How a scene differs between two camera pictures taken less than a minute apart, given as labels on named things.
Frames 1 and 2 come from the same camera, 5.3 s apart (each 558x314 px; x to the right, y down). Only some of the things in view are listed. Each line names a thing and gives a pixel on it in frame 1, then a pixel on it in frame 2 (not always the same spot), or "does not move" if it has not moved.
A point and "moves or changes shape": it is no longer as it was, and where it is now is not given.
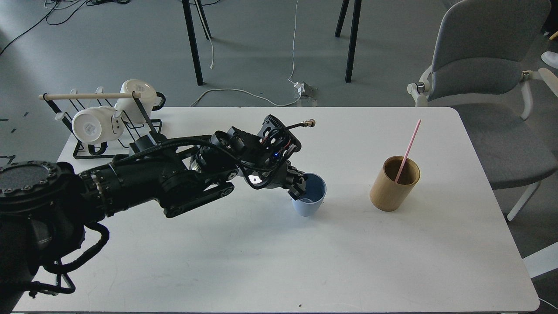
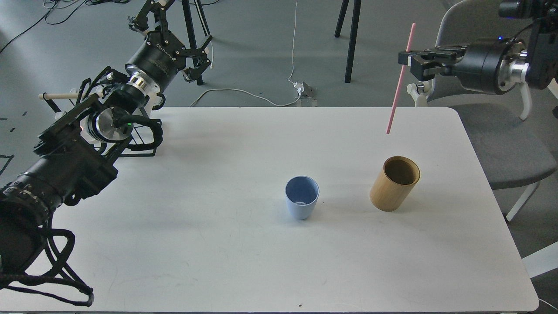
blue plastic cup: [310, 203] moves or changes shape
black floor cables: [91, 2] does not move
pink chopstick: [409, 151] to [408, 49]
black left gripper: [271, 168] to [161, 55]
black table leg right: [353, 35] does not move
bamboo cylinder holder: [387, 196] does not move
